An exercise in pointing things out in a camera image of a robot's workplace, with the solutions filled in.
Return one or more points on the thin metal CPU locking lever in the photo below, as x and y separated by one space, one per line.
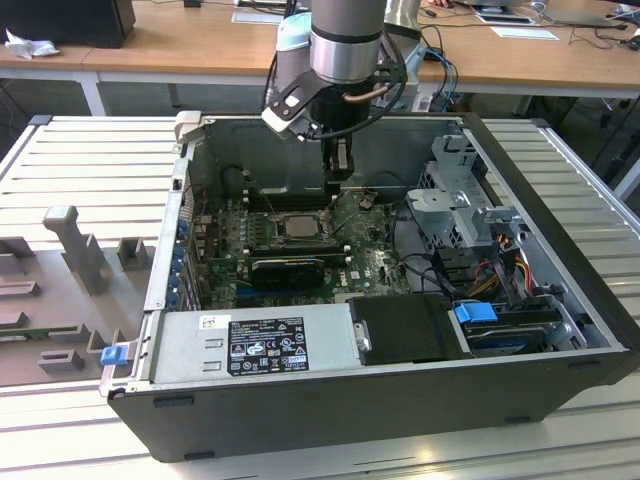
271 207

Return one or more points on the silver CPU with green edge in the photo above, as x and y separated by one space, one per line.
300 226

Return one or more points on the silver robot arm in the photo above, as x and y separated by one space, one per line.
345 40

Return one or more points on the black RAM slot bank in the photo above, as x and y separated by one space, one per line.
300 248
280 201

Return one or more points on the CPU socket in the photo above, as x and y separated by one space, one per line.
272 239

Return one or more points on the blue slot retainer clip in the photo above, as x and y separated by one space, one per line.
180 253
176 276
173 298
183 229

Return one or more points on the blue expansion slot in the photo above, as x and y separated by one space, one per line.
247 291

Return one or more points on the round coin battery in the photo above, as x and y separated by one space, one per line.
366 201

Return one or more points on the pale blue teach pendant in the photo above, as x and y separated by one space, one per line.
415 60

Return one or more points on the white paper sheet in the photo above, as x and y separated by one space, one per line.
525 33
255 18

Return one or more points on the green motherboard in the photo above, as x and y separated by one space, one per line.
370 250

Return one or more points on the silver metal drive cage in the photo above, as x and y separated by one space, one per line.
450 210

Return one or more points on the grey plastic case latch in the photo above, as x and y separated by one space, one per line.
187 125

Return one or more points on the wooden desk with white legs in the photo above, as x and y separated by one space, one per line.
175 45

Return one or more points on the black plastic shroud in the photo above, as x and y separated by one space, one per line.
400 330

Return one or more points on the hard disk in blue carrier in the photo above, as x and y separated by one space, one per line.
472 314

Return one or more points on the silver power supply with label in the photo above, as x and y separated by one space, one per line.
180 345

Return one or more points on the black computer box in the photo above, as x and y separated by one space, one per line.
65 20

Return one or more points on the black open PC case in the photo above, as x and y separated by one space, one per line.
300 420

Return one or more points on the crumpled white paper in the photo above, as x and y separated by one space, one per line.
30 46

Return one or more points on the grey parts rack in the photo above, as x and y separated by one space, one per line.
60 280

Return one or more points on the blue plastic case latch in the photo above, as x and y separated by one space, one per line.
112 357

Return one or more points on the green RAM stick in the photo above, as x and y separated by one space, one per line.
30 334

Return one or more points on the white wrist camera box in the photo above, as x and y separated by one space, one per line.
287 105

